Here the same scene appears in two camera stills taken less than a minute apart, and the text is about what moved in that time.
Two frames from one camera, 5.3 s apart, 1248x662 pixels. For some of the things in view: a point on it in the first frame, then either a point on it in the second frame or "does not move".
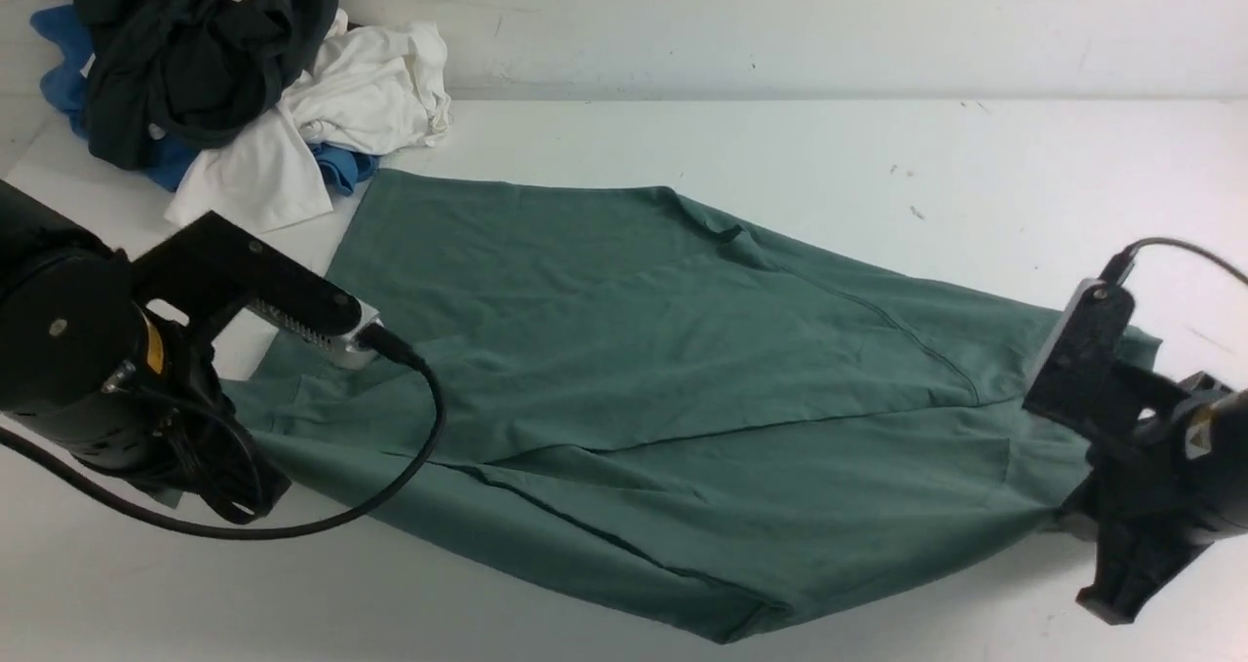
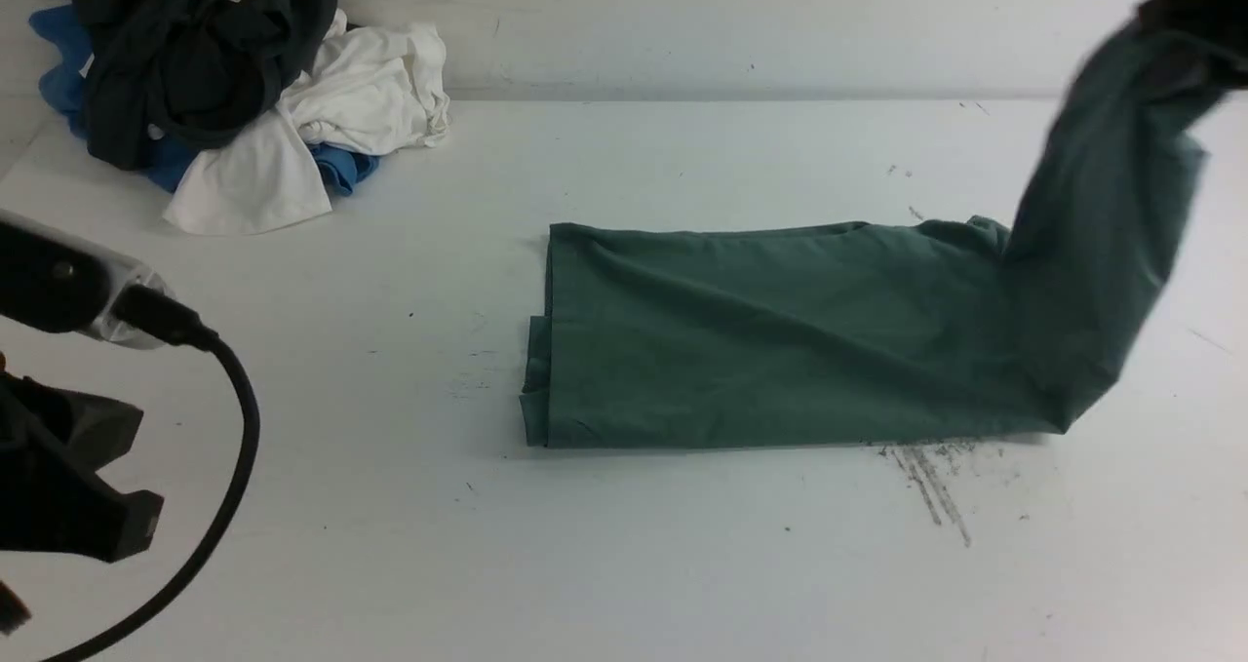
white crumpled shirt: x=372 y=90 does not move
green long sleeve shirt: x=668 y=402 -> x=882 y=331
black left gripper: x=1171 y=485 -> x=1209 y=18
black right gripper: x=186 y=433 -> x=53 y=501
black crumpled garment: x=197 y=52 does not move
